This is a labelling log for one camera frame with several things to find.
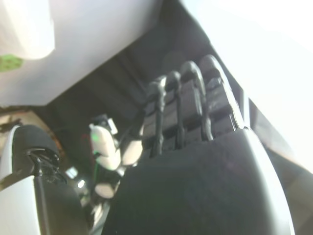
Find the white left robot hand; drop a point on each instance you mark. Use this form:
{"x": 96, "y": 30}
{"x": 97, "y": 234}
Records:
{"x": 195, "y": 183}

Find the large white plastic syringe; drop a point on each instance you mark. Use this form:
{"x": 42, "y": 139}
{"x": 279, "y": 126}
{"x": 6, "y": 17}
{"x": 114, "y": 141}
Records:
{"x": 27, "y": 29}

